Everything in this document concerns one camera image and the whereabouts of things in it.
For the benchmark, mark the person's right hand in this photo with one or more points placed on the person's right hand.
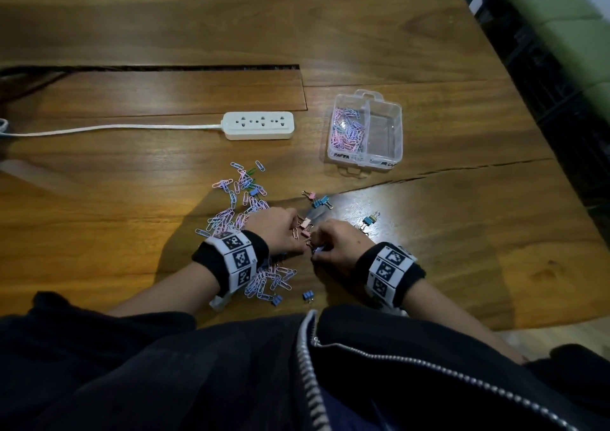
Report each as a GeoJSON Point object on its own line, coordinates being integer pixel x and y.
{"type": "Point", "coordinates": [343, 244]}

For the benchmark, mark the person's left hand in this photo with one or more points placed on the person's left hand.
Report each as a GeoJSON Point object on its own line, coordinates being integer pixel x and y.
{"type": "Point", "coordinates": [279, 230]}

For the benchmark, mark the scatter of small binder clips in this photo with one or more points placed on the scatter of small binder clips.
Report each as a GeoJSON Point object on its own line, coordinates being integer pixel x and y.
{"type": "Point", "coordinates": [320, 202]}

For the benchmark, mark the pile of pastel paper clips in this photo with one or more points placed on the pile of pastel paper clips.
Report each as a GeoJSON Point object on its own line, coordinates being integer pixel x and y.
{"type": "Point", "coordinates": [229, 216]}
{"type": "Point", "coordinates": [350, 132]}

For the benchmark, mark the clear plastic compartment box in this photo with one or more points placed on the clear plastic compartment box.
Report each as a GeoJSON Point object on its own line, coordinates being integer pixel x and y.
{"type": "Point", "coordinates": [386, 130]}

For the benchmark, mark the person's left forearm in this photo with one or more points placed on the person's left forearm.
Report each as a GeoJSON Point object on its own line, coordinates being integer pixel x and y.
{"type": "Point", "coordinates": [167, 292]}

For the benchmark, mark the person's right forearm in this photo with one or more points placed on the person's right forearm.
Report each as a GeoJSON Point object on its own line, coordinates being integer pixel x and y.
{"type": "Point", "coordinates": [448, 309]}

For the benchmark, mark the white power strip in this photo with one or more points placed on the white power strip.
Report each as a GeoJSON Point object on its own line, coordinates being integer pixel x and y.
{"type": "Point", "coordinates": [257, 125]}

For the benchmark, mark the black zip jacket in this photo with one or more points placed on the black zip jacket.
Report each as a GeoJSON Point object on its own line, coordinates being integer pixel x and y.
{"type": "Point", "coordinates": [143, 373]}

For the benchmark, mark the grey power adapter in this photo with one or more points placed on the grey power adapter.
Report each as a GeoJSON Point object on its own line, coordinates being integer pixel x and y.
{"type": "Point", "coordinates": [3, 125]}

